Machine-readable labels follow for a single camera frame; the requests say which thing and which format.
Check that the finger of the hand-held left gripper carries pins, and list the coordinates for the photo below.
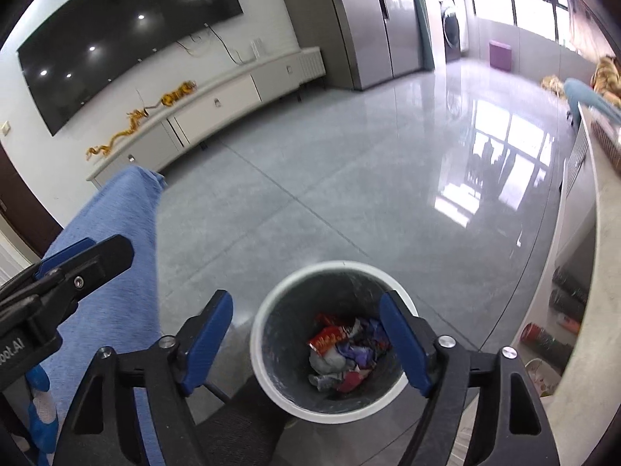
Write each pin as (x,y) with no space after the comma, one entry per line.
(63,254)
(97,257)

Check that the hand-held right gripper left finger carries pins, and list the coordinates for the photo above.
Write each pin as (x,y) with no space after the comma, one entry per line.
(208,344)

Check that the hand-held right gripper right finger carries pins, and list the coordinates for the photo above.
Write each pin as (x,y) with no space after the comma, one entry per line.
(405,344)

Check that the purple snack wrapper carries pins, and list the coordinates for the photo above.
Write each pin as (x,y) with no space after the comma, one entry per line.
(371,342)
(356,355)

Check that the pink red snack wrapper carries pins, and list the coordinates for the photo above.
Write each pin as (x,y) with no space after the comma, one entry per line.
(350,381)

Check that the red yellow print snack wrapper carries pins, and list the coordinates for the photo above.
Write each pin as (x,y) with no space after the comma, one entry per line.
(330,339)

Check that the white trash bin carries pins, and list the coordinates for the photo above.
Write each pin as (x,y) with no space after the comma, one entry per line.
(291,310)

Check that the person's left hand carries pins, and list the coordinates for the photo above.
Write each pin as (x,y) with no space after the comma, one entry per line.
(41,412)

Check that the blue blanket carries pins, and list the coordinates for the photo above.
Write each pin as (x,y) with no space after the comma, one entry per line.
(106,233)

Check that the dark wooden door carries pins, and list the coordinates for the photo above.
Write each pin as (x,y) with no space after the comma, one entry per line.
(24,204)

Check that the crumpled grey-green wrapper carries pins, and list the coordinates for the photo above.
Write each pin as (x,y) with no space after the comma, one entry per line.
(327,366)

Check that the dark mesh chair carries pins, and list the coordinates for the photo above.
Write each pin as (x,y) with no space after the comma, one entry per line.
(242,422)

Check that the long gold dragon figurine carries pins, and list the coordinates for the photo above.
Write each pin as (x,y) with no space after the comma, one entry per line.
(121,131)

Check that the red can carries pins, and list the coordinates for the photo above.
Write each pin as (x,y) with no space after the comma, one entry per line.
(546,342)

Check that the dark bottles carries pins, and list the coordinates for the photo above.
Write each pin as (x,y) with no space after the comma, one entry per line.
(570,293)

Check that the short gold dragon figurine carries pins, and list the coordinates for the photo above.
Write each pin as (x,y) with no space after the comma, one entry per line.
(178,92)

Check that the white television cabinet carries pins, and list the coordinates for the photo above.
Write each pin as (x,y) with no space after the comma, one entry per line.
(218,102)

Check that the white coffee table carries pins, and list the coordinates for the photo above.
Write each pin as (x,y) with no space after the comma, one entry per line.
(596,272)

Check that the white router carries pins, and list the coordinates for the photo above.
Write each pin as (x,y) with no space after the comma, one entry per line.
(257,47)

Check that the yellow heap of cloth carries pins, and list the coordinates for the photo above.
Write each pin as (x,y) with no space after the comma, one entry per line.
(553,85)

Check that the purple stool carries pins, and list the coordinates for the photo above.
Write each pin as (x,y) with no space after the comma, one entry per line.
(500,56)

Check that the washing machine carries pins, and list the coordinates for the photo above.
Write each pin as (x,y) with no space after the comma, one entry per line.
(452,29)

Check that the grey refrigerator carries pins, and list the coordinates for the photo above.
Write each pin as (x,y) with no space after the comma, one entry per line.
(373,24)

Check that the window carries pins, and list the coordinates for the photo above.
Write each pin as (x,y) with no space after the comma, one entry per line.
(533,5)

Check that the white wall switch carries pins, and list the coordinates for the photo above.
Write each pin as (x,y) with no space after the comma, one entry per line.
(5,127)

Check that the black wall television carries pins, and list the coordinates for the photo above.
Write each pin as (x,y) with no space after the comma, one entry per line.
(126,39)

